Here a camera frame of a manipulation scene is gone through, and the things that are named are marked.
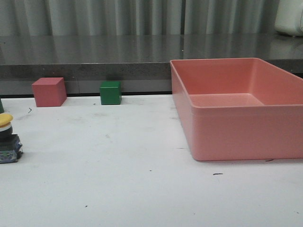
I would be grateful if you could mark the yellow push button switch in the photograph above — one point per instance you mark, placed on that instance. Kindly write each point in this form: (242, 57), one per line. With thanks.
(10, 144)

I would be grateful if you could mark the green cube block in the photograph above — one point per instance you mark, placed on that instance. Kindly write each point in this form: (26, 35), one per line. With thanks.
(110, 93)

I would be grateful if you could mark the grey stone counter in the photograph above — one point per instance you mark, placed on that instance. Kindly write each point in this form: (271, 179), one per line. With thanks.
(139, 62)

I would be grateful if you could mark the white appliance in background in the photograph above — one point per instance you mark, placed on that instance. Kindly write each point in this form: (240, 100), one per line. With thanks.
(289, 17)

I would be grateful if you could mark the green block at left edge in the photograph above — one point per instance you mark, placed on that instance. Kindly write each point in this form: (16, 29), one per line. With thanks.
(1, 107)

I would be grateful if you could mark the pink plastic bin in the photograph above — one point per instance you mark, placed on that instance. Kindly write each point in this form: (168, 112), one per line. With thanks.
(238, 108)

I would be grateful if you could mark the pink cube block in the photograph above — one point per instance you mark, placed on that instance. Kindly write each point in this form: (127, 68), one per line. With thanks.
(49, 92)

